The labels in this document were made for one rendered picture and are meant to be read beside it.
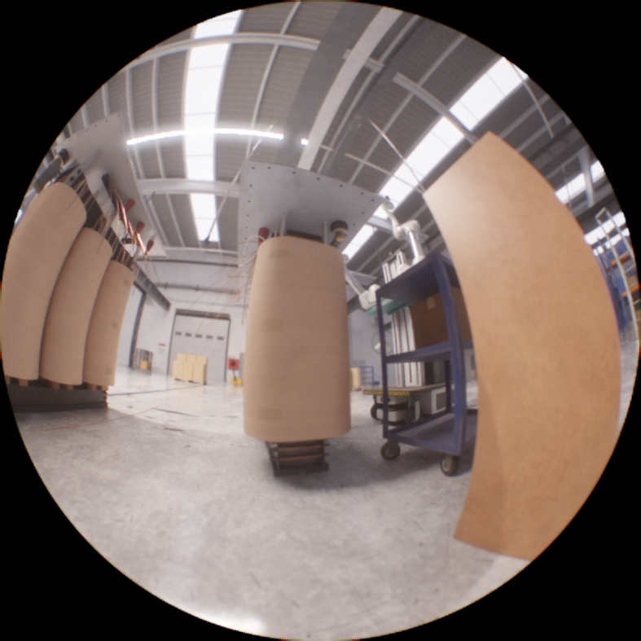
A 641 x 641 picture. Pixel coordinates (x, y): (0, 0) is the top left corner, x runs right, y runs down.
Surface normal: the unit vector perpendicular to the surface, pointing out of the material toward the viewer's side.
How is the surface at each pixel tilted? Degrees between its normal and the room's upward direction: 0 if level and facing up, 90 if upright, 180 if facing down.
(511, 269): 90
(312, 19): 174
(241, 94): 174
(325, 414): 90
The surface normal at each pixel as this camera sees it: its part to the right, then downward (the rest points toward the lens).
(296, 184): 0.01, 0.95
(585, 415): -0.94, -0.10
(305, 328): 0.34, -0.29
